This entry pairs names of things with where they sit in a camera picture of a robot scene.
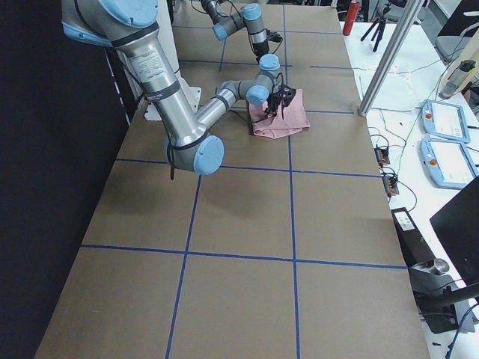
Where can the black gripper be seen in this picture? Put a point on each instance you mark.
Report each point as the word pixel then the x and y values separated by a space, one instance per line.
pixel 260 48
pixel 274 100

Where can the pink printed t-shirt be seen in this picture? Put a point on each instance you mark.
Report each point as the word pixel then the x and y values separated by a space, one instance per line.
pixel 288 120

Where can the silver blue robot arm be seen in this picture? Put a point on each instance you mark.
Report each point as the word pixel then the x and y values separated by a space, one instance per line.
pixel 249 17
pixel 131 28

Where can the red cylinder bottle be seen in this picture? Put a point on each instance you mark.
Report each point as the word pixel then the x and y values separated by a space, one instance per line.
pixel 352 13

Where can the upper orange circuit board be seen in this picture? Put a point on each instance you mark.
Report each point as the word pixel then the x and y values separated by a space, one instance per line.
pixel 382 155

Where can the orange circuit board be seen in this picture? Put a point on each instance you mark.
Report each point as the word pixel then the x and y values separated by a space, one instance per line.
pixel 390 182
pixel 382 155

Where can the lower orange circuit board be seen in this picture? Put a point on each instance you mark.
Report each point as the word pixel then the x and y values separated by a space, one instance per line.
pixel 390 182

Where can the upper teach pendant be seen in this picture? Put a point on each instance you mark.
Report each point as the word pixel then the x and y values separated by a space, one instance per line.
pixel 444 120

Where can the teach pendant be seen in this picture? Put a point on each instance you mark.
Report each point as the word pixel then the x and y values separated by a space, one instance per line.
pixel 444 120
pixel 447 163

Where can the clear water bottle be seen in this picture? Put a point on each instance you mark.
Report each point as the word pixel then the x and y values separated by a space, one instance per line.
pixel 457 77

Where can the lower teach pendant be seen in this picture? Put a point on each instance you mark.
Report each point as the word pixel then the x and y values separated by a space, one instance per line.
pixel 447 163

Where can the black power box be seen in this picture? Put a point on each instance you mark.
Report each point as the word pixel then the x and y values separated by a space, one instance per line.
pixel 414 247

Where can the black curtain backdrop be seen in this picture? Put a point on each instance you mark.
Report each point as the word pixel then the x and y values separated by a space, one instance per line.
pixel 64 112

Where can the black monitor corner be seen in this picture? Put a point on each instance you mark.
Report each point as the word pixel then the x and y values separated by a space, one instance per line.
pixel 456 227

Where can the black camera tripod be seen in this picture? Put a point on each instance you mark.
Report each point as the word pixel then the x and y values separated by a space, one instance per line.
pixel 375 28

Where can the aluminium frame post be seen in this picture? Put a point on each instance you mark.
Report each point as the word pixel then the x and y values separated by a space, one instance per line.
pixel 411 10

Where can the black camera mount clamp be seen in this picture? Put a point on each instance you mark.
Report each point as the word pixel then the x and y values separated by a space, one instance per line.
pixel 444 306

